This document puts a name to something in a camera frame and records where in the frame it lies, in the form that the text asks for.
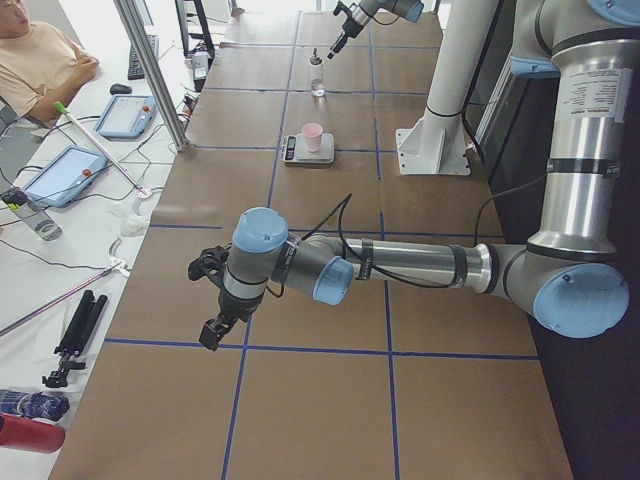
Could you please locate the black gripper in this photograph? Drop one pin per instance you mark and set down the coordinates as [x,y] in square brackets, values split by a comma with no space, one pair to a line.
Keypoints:
[351,21]
[235,307]

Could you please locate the black computer mouse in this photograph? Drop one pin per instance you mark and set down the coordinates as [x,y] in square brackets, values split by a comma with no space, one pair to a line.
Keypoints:
[120,89]

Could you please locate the blue folded umbrella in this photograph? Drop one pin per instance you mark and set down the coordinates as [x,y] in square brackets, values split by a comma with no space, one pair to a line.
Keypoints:
[34,405]

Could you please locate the black folded tripod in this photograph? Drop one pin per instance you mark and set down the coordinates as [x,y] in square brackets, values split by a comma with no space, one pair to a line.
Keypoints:
[76,338]

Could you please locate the blue teach pendant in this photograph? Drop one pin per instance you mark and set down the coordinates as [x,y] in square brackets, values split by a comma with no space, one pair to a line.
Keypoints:
[126,116]
[66,177]

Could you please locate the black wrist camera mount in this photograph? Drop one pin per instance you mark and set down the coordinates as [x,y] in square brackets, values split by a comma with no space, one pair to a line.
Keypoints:
[210,264]

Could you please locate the red metal bottle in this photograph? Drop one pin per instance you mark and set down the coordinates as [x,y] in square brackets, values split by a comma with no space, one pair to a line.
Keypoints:
[29,435]

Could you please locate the silver digital kitchen scale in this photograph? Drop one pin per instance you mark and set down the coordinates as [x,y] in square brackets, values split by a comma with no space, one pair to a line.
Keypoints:
[294,151]

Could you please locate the blue teach pendant near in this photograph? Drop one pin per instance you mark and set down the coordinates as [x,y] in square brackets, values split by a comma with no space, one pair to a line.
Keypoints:
[66,177]

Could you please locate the aluminium frame post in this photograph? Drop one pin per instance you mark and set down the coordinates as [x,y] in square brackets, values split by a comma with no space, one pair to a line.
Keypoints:
[134,28]

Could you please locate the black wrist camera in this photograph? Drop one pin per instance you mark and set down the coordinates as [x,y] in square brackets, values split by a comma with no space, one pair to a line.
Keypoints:
[342,7]

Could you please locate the seated person beige shirt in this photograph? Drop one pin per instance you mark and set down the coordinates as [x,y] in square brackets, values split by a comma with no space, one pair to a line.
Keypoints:
[40,66]

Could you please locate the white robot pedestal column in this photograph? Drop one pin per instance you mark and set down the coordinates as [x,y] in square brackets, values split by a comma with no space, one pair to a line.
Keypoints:
[435,145]

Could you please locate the white stick green tip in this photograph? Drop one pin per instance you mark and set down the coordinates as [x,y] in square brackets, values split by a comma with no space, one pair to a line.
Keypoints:
[143,192]

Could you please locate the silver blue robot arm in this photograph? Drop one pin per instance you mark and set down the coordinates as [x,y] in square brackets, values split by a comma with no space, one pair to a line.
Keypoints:
[563,275]
[406,9]

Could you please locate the crumpled white tissue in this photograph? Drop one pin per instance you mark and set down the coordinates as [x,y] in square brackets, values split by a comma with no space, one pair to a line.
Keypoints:
[131,222]

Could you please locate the blue teach pendant far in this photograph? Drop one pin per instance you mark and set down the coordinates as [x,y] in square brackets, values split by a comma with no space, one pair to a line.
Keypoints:
[126,116]

